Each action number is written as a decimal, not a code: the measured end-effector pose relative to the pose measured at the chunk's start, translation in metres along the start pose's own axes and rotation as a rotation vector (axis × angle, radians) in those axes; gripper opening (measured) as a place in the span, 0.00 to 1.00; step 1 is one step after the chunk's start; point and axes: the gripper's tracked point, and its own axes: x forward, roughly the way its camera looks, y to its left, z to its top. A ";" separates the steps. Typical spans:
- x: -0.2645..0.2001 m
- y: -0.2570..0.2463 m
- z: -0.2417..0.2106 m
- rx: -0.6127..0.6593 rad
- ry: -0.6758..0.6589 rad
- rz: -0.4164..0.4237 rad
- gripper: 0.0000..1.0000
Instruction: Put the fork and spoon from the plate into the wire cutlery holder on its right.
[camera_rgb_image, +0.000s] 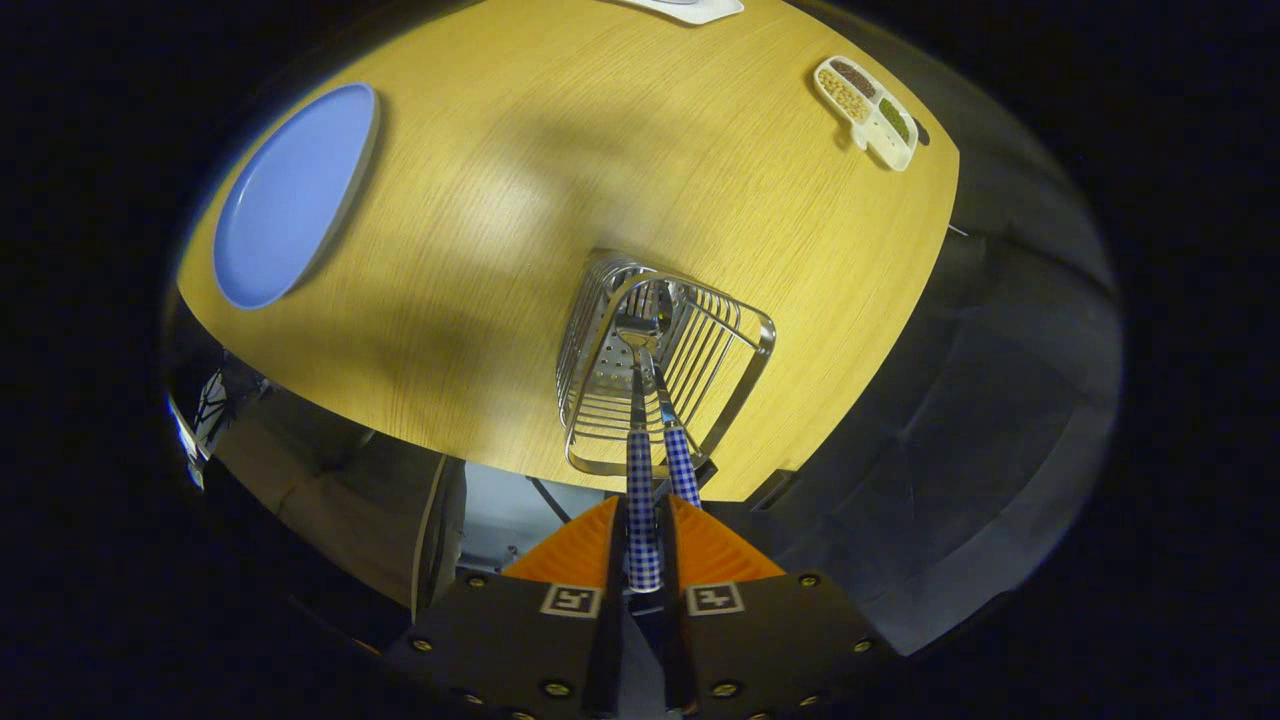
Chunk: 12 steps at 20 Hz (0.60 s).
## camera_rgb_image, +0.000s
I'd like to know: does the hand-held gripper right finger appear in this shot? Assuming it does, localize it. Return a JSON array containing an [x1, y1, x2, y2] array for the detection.
[[660, 495, 901, 720]]

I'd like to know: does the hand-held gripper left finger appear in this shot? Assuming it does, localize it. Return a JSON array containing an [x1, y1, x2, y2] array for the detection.
[[385, 495, 631, 720]]

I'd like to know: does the checked handle fork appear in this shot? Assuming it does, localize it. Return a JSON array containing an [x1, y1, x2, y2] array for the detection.
[[613, 310, 665, 594]]

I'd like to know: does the checked handle spoon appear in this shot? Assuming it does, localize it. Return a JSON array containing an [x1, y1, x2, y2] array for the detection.
[[640, 283, 703, 509]]

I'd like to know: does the person's leg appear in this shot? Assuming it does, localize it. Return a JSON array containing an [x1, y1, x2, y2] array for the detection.
[[270, 430, 441, 606]]

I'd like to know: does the blue round plate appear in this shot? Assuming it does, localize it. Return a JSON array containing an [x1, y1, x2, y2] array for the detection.
[[212, 82, 381, 311]]

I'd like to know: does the white divided snack dish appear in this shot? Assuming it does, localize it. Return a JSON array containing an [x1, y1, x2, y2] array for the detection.
[[811, 55, 920, 172]]

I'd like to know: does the white square coaster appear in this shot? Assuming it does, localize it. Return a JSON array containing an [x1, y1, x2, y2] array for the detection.
[[625, 0, 745, 26]]

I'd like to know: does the metal wire cutlery basket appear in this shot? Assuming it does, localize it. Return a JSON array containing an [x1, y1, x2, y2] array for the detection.
[[555, 250, 777, 478]]

